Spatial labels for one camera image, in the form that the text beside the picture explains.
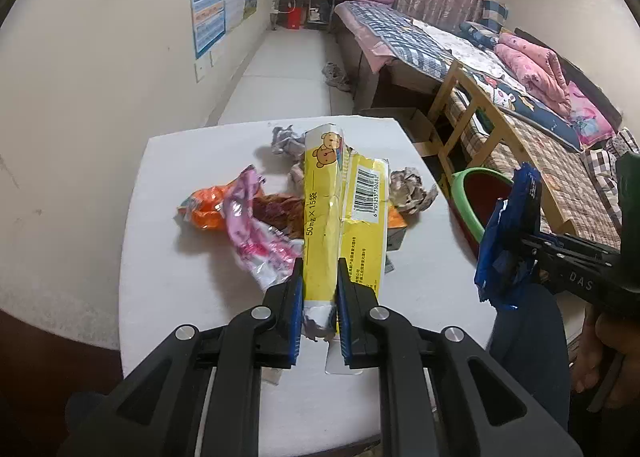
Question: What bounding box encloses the brown snack wrapper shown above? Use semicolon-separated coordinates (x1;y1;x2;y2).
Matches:
252;193;306;239

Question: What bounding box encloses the small crumpled paper ball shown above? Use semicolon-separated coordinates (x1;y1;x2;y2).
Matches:
287;162;307;196

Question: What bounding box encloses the yellow cardboard box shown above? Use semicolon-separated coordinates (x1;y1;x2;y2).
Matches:
301;122;392;343

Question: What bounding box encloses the pink cartoon pillow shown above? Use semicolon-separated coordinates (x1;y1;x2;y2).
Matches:
565;82;619;148

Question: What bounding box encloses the blue plaid pillow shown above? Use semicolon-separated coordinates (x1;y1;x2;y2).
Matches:
480;0;509;33

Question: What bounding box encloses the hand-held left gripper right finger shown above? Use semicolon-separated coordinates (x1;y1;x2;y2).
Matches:
336;258;583;457

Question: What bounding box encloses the pink foil wrapper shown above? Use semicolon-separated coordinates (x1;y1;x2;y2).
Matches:
222;166;304;293

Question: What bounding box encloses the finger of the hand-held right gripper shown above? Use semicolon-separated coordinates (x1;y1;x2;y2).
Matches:
520;233;623;264

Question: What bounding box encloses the grey crumpled paper ball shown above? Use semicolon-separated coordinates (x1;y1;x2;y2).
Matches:
270;125;307;156

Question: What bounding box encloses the pink quilt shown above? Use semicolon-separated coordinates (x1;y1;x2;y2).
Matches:
494;32;574;118

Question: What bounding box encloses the bed with blue plaid blanket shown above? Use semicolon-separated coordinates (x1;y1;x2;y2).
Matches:
332;0;453;108

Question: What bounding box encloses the dark blue cartoon blanket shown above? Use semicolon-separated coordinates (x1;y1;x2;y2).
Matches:
457;62;592;154

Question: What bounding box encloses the pair of grey shoes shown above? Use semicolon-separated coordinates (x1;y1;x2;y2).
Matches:
322;62;354;92

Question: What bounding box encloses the white printed packet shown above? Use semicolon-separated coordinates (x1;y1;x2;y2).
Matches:
260;341;367;385

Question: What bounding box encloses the person's right hand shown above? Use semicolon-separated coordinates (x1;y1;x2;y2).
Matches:
570;309;640;395

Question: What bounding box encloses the orange snack wrapper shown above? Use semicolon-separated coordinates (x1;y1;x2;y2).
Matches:
177;182;237;231

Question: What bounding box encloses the striped crumpled paper ball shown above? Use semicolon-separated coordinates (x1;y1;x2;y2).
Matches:
389;167;439;216

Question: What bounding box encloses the blue foil wrapper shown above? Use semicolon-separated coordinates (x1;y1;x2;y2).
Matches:
474;163;543;311

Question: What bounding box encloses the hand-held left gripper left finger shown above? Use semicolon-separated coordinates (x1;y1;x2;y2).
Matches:
57;258;306;457

